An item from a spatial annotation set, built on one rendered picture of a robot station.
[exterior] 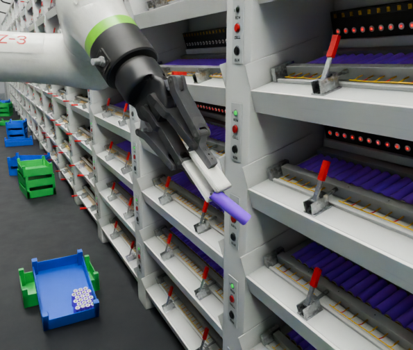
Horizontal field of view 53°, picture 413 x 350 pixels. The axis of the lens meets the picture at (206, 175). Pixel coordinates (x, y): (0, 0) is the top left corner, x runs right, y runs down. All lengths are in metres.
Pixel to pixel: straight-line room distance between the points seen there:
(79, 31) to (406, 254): 0.58
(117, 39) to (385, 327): 0.61
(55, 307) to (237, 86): 1.21
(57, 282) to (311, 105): 1.40
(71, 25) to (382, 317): 0.69
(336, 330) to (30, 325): 1.24
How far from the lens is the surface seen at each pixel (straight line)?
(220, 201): 0.58
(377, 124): 0.61
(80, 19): 0.70
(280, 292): 0.88
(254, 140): 0.85
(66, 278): 1.86
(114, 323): 1.68
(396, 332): 0.75
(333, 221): 0.70
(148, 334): 1.61
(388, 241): 0.65
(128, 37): 0.66
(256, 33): 0.83
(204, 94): 1.01
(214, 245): 1.07
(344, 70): 0.72
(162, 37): 1.50
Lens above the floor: 0.94
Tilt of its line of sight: 15 degrees down
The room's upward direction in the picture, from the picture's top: straight up
